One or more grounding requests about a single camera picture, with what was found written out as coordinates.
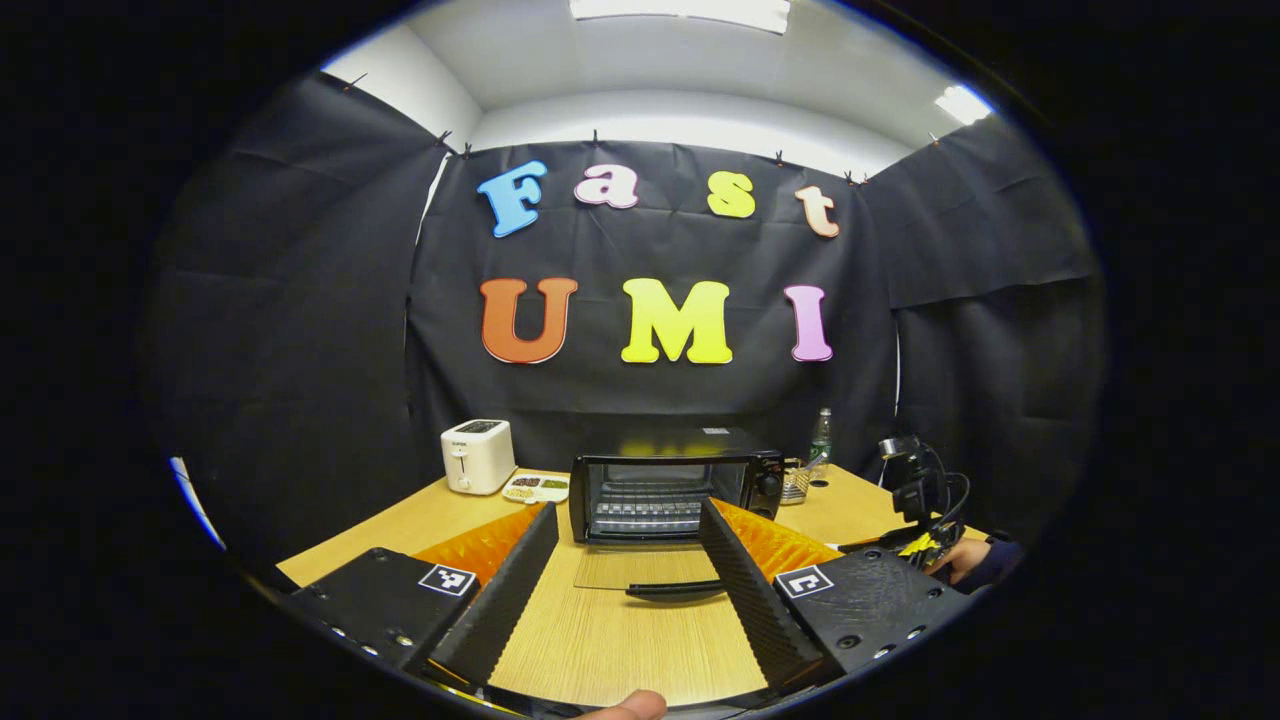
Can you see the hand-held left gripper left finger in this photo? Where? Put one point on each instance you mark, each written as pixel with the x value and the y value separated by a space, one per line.
pixel 505 600

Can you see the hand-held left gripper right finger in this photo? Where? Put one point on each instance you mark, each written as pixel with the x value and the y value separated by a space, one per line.
pixel 755 600

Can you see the black electric oven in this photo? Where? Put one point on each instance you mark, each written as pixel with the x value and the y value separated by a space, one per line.
pixel 680 445

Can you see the clear plastic bottle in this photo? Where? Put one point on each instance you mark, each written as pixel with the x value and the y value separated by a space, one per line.
pixel 820 450

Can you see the white snack tray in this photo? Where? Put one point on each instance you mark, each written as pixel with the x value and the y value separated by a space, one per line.
pixel 536 488

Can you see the clear glass cup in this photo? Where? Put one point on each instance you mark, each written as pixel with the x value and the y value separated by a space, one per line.
pixel 796 484

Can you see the white toaster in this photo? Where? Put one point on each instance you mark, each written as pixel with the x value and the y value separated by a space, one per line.
pixel 478 458

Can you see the black backdrop cloth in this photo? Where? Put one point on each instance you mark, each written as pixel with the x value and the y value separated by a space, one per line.
pixel 600 250

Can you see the small ceiling light panel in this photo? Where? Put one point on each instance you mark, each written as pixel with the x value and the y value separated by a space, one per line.
pixel 962 104

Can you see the large ceiling light panel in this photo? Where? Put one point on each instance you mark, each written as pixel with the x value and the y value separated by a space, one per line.
pixel 680 12

